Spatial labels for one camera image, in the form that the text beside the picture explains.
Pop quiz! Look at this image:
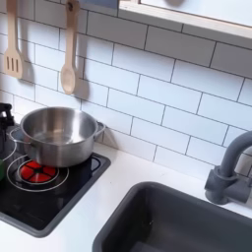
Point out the wooden slotted spatula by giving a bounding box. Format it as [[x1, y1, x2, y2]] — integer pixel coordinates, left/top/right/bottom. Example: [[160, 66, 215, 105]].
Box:
[[3, 0, 25, 80]]

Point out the steel pot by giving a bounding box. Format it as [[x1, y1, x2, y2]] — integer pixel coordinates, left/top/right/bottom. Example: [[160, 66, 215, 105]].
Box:
[[9, 106, 106, 168]]

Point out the wooden spoon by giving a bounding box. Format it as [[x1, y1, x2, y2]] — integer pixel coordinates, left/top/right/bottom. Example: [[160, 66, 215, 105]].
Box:
[[60, 0, 81, 95]]

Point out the black toy stove top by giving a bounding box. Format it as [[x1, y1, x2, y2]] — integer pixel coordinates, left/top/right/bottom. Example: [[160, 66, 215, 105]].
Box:
[[0, 124, 112, 238]]

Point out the grey extractor hood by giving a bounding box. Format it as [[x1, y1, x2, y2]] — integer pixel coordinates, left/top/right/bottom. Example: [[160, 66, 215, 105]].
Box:
[[78, 0, 120, 10]]

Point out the dark grey sink basin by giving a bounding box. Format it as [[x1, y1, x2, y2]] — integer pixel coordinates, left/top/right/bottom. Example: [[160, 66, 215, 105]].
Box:
[[92, 181, 252, 252]]

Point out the dark grey tap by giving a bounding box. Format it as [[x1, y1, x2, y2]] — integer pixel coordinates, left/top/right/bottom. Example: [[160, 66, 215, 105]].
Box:
[[204, 131, 252, 206]]

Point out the white toy microwave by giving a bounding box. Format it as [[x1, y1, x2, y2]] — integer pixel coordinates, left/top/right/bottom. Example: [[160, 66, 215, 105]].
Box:
[[139, 0, 252, 28]]

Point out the grey microwave door handle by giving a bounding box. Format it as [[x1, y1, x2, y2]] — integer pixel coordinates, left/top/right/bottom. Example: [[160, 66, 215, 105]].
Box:
[[164, 0, 187, 8]]

